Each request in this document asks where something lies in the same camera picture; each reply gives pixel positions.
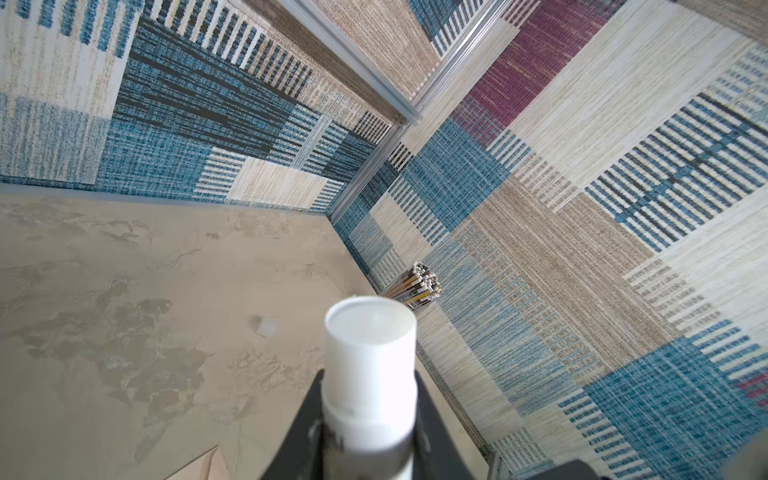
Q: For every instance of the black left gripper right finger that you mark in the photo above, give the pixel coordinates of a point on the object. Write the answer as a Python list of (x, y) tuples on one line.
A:
[(435, 454)]

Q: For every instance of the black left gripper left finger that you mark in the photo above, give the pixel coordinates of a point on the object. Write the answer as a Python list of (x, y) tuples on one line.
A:
[(300, 455)]

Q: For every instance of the white glue stick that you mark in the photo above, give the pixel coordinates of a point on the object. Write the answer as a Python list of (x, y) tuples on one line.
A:
[(369, 390)]

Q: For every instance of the pink envelope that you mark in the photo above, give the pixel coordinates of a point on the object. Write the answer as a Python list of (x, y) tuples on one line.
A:
[(211, 465)]

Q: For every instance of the cup of pencils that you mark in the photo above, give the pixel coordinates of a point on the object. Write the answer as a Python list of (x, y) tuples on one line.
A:
[(417, 287)]

